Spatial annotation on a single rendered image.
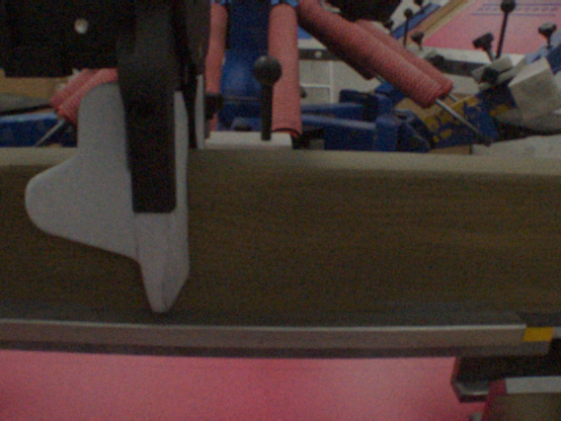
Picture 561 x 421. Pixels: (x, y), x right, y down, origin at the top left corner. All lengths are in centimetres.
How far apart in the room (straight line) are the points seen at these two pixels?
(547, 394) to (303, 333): 15
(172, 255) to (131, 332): 4
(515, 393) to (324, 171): 16
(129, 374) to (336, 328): 21
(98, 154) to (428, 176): 12
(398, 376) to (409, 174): 21
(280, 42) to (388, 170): 63
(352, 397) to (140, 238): 22
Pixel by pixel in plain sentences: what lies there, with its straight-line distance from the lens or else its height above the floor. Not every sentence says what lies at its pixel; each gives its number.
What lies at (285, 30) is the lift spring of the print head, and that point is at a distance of 83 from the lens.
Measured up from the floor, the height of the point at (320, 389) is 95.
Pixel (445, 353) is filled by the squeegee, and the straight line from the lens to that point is 25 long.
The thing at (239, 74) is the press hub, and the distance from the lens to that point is 101.
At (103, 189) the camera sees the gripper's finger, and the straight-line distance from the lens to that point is 18.
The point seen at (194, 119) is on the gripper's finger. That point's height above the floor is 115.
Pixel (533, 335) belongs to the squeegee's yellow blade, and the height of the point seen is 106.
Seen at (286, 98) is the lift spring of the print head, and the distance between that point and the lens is 71.
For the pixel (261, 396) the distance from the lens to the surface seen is 35.
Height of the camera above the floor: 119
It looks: 21 degrees down
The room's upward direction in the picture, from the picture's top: 2 degrees clockwise
